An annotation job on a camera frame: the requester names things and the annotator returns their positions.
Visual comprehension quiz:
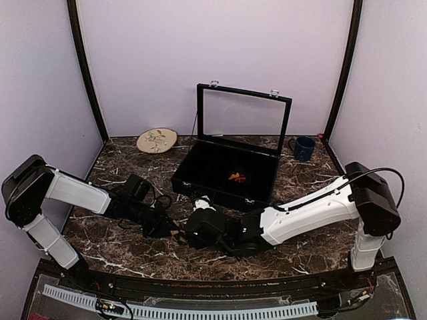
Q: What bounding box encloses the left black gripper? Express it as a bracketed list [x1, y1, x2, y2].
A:
[126, 200, 178, 237]

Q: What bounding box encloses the red yellow black argyle sock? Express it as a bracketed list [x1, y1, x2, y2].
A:
[228, 172, 247, 183]

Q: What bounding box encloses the brown tan argyle sock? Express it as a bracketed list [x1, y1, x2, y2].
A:
[170, 229, 187, 245]

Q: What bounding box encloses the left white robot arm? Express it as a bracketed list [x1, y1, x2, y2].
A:
[1, 155, 179, 291]

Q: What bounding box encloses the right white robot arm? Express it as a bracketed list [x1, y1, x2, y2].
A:
[185, 162, 401, 289]

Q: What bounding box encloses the floral ceramic plate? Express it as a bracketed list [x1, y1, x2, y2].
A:
[136, 128, 177, 154]

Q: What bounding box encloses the black display box with lid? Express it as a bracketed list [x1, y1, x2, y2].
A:
[171, 81, 292, 212]

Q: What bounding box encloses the small circuit board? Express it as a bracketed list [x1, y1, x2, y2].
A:
[95, 299, 125, 315]

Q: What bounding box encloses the dark blue mug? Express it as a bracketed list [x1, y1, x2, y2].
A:
[288, 136, 316, 162]

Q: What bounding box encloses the grey slotted cable duct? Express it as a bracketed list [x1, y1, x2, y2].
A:
[41, 284, 318, 319]

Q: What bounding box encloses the black front rail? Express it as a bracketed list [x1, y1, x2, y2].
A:
[33, 256, 401, 304]

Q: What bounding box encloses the left black frame post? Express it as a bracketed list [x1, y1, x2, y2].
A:
[66, 0, 109, 143]

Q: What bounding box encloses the black frame post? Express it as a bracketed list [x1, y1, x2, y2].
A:
[323, 0, 363, 143]
[66, 0, 109, 143]

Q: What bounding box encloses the right black frame post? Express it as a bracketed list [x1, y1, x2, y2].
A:
[323, 0, 363, 143]

